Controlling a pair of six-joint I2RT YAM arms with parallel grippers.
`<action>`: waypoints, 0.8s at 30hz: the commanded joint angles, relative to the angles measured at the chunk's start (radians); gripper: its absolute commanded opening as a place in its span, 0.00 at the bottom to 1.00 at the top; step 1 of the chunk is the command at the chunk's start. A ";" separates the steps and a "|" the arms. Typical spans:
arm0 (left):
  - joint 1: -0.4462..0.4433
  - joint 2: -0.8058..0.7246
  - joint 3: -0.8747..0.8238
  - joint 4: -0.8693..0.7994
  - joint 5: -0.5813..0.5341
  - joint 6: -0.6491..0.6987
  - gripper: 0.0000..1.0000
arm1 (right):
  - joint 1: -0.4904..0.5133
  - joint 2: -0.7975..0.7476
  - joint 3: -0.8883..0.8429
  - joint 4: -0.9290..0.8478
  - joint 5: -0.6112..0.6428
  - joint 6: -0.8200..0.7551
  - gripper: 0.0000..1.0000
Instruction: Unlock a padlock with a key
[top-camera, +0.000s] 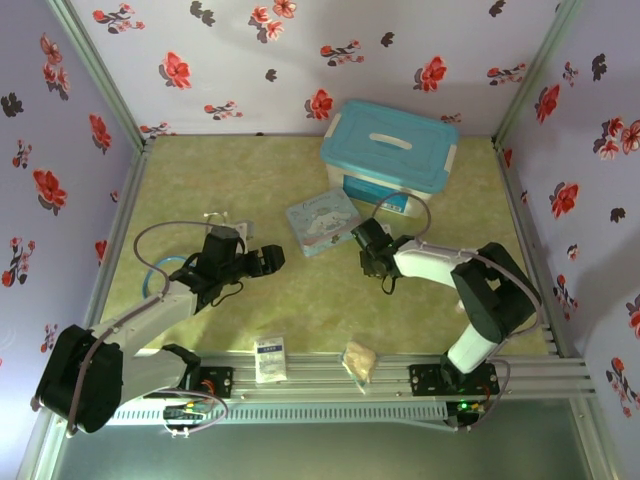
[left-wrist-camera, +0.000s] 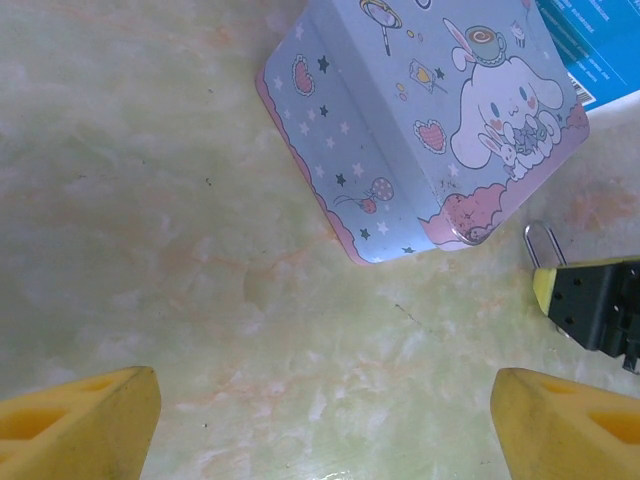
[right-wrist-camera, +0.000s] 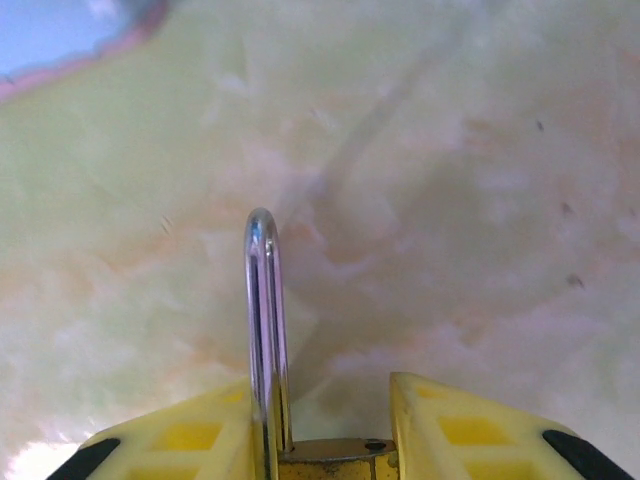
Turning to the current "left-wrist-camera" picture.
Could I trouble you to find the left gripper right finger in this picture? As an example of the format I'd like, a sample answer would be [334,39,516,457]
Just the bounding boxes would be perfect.
[489,367,640,480]

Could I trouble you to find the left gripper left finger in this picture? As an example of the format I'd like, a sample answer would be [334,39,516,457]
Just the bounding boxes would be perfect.
[0,365,162,480]

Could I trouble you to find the blue lidded plastic storage box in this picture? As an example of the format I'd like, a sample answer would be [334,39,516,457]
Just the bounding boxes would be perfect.
[532,0,640,114]

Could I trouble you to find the blue face mask pack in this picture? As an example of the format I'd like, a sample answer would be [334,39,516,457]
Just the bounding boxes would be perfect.
[255,0,592,266]

